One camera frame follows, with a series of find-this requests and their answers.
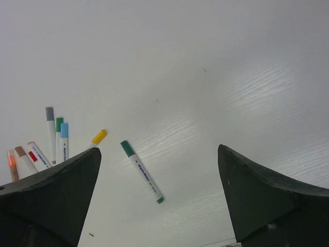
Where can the red cap marker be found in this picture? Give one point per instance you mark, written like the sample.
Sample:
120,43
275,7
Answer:
38,159

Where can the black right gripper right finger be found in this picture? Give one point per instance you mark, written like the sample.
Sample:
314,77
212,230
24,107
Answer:
267,208

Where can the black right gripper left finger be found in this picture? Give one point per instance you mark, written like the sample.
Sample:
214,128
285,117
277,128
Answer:
49,208

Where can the dark green marker pen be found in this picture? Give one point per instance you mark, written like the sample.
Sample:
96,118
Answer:
137,163

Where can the grey cap marker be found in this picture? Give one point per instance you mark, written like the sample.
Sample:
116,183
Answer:
51,133

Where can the brown cap marker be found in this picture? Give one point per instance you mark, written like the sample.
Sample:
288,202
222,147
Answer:
25,167

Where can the light blue cap marker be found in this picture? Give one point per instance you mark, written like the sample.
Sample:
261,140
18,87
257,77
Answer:
64,142

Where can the yellow cap marker pen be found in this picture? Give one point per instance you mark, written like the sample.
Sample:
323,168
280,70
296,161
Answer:
98,138

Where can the green cap marker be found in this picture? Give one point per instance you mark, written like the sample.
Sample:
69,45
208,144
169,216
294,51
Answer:
59,121

